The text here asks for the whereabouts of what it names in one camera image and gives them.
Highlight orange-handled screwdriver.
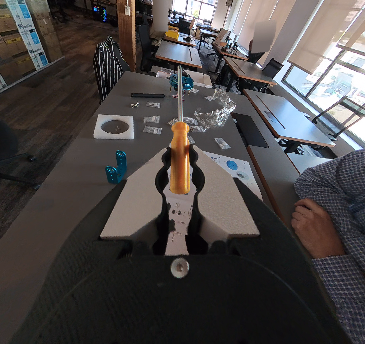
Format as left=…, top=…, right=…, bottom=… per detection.
left=170, top=65, right=191, bottom=194

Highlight printed instruction booklet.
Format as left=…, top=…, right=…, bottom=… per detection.
left=164, top=150, right=263, bottom=256

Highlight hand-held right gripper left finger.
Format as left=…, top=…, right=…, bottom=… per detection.
left=99, top=147, right=171, bottom=254

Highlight white cardboard box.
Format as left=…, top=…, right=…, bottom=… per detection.
left=187, top=73, right=213, bottom=89

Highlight wooden pillar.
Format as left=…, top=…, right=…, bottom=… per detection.
left=115, top=0, right=137, bottom=72

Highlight striped jacket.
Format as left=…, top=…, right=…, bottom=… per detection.
left=93, top=35, right=124, bottom=102

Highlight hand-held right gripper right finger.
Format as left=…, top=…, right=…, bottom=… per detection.
left=186, top=144, right=260, bottom=254

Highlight crumpled clear plastic wrap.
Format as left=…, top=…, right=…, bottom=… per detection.
left=194, top=87, right=237, bottom=130

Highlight beige roller blinds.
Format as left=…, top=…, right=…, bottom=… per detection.
left=231, top=0, right=365, bottom=75

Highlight scattered small clear screw bags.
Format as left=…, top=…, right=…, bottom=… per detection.
left=143, top=88, right=231, bottom=150

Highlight wrapped cardboard box pallet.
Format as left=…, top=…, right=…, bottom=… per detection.
left=0, top=0, right=64, bottom=86

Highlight white foam frame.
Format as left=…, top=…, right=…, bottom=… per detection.
left=94, top=115, right=134, bottom=140

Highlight long blue U bracket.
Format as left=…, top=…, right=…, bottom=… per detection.
left=105, top=150, right=128, bottom=184

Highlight computer with coloured lights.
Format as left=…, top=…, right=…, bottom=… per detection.
left=93, top=4, right=109, bottom=23

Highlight grey wooden-edged desk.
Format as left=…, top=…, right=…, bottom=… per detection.
left=155, top=40, right=203, bottom=70
left=222, top=55, right=278, bottom=87
left=242, top=88, right=336, bottom=154

